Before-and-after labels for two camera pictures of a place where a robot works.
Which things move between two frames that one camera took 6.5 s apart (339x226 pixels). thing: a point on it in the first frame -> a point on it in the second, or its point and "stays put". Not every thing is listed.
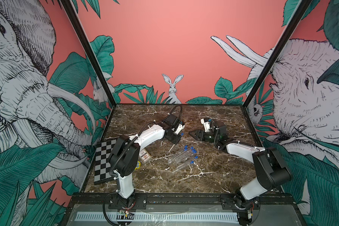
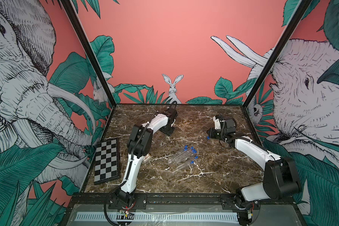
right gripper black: (199, 132) -> (211, 134)
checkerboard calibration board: (102, 165) stays put
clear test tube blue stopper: (191, 162) stays put
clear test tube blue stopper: (191, 148) stays put
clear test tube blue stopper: (185, 149) stays put
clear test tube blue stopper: (172, 148) -> (163, 139)
